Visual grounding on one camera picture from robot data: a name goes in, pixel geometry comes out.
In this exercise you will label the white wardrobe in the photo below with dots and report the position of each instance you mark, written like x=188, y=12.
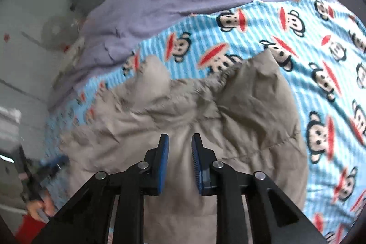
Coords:
x=23, y=75

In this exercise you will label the blue striped monkey-print blanket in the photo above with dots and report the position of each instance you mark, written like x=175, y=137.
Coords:
x=300, y=66

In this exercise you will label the person's left hand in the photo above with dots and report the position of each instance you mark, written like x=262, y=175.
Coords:
x=40, y=209

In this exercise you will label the red object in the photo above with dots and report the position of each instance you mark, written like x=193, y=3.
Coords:
x=30, y=229

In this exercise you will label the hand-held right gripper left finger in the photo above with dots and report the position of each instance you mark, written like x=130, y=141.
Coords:
x=164, y=164

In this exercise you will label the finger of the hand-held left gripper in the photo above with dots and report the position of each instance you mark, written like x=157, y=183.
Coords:
x=55, y=161

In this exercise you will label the purple duvet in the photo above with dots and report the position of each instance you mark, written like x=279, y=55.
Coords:
x=171, y=1

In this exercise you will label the red door sticker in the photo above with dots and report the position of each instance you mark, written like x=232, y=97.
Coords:
x=6, y=37

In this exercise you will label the white standing fan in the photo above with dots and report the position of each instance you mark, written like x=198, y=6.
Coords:
x=58, y=31

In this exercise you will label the beige quilted down jacket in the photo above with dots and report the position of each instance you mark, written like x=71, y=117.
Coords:
x=251, y=106

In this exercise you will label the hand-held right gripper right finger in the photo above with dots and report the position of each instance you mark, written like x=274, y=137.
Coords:
x=196, y=166

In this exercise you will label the cream folded garment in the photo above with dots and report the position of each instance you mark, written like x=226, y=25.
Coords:
x=74, y=52

